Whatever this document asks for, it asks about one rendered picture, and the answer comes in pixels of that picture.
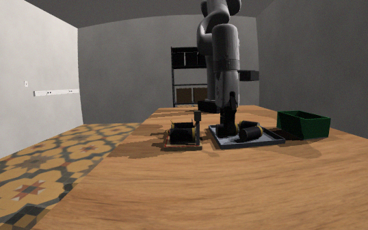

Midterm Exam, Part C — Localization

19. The black battery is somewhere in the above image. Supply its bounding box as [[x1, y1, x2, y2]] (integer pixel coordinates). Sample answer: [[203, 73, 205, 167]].
[[215, 123, 238, 136], [239, 126, 263, 142], [239, 120, 260, 130], [172, 123, 194, 129], [170, 128, 196, 142]]

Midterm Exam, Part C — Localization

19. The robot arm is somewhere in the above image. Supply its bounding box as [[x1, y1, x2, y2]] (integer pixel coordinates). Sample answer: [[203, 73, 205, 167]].
[[197, 0, 259, 102]]

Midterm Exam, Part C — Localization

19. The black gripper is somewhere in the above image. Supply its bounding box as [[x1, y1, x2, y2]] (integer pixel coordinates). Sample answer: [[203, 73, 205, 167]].
[[213, 70, 240, 133]]

